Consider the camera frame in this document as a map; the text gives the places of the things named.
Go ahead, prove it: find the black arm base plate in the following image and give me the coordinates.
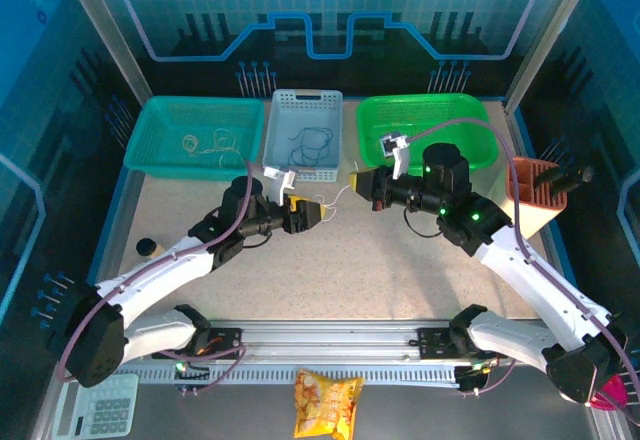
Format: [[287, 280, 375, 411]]
[[416, 327, 456, 360], [202, 327, 246, 359]]

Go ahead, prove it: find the bright green plastic basket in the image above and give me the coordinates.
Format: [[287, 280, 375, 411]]
[[355, 93, 500, 171]]

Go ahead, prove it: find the aluminium frame post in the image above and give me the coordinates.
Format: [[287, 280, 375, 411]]
[[503, 0, 599, 114], [53, 0, 154, 106]]

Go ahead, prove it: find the pink plastic object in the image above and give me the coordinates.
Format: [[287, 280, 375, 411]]
[[589, 377, 629, 412]]

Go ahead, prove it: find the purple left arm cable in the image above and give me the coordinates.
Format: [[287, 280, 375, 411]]
[[57, 159, 251, 394]]

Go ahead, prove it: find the teal plastic basket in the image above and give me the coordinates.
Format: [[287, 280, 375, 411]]
[[123, 95, 266, 182]]

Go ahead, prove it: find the white slotted cable duct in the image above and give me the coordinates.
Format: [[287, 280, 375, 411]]
[[117, 362, 461, 387]]

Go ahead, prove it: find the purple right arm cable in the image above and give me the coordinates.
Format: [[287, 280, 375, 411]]
[[405, 117, 640, 411]]

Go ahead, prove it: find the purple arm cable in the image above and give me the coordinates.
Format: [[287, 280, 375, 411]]
[[57, 159, 251, 394], [405, 117, 640, 411]]

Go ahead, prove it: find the small jar black lid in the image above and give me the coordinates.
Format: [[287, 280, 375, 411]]
[[135, 238, 166, 260]]

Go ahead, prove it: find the cream orange holder container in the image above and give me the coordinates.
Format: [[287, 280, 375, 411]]
[[492, 156, 569, 241]]

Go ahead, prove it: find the white desk calculator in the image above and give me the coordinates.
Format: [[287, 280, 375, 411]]
[[52, 373, 140, 439]]

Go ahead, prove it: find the pale blue plastic basket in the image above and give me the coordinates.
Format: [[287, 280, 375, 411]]
[[262, 88, 345, 183]]

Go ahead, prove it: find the yellow snack bag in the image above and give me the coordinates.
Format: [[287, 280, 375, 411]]
[[292, 367, 366, 440]]

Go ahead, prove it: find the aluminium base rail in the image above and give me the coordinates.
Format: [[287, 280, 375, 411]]
[[149, 317, 506, 367]]

